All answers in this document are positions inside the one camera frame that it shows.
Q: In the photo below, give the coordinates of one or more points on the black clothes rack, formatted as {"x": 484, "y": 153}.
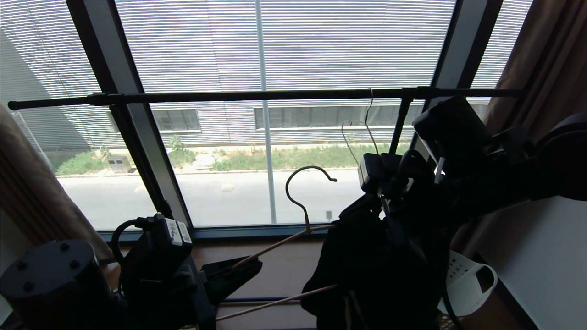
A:
{"x": 229, "y": 96}

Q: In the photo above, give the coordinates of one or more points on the window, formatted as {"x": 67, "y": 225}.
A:
{"x": 117, "y": 68}

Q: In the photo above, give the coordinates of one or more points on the pink clothes hanger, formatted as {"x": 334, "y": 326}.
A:
{"x": 369, "y": 98}
{"x": 307, "y": 227}

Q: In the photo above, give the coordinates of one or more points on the brown curtain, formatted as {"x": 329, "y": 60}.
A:
{"x": 27, "y": 192}
{"x": 541, "y": 55}

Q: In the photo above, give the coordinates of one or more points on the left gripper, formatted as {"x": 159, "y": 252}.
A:
{"x": 192, "y": 307}

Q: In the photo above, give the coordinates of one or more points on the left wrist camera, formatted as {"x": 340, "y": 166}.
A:
{"x": 156, "y": 256}

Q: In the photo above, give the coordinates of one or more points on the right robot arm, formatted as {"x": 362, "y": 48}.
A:
{"x": 564, "y": 156}

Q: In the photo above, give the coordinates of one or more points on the black garment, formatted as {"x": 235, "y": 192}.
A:
{"x": 376, "y": 275}

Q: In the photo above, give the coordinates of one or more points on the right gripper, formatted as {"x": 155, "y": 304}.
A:
{"x": 390, "y": 206}

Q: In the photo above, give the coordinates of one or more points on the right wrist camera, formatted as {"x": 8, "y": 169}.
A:
{"x": 378, "y": 172}

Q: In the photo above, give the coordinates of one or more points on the white laundry basket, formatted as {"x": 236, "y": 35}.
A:
{"x": 467, "y": 279}

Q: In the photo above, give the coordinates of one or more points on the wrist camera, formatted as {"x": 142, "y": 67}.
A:
{"x": 156, "y": 256}
{"x": 378, "y": 172}

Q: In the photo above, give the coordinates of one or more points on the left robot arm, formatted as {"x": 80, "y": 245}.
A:
{"x": 50, "y": 284}

